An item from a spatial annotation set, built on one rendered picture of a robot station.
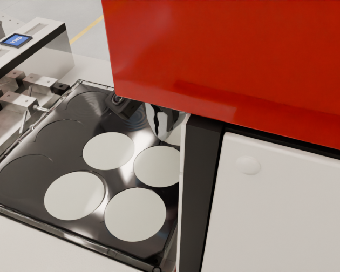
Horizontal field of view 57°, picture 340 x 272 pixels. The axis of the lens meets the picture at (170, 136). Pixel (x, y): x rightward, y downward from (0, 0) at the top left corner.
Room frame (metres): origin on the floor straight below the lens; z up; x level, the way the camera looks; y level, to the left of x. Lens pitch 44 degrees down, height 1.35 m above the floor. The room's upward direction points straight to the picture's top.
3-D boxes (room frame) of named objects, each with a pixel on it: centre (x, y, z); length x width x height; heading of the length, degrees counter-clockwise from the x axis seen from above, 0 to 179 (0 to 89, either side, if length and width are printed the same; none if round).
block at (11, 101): (0.57, 0.34, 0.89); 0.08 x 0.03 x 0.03; 69
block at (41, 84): (0.64, 0.32, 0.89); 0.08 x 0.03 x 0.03; 69
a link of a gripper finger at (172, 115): (0.43, 0.01, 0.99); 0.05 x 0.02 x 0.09; 42
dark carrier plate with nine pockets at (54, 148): (0.42, 0.12, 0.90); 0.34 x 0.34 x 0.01; 69
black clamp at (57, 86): (0.62, 0.26, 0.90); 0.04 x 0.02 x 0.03; 69
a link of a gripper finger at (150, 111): (0.47, 0.01, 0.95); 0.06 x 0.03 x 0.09; 132
